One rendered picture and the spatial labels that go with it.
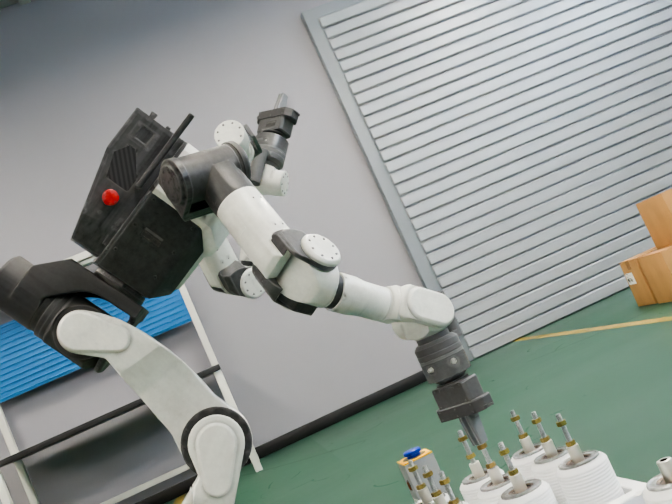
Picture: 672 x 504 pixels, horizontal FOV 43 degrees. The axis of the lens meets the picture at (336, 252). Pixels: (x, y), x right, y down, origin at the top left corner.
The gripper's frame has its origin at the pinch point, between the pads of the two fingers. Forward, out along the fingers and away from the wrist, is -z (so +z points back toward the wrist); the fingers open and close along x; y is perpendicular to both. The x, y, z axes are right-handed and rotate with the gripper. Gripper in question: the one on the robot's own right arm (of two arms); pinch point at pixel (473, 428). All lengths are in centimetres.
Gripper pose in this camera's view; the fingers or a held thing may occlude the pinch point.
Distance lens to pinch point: 166.4
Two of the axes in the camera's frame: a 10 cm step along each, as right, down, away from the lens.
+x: -6.2, 3.4, 7.0
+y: -6.7, 2.3, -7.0
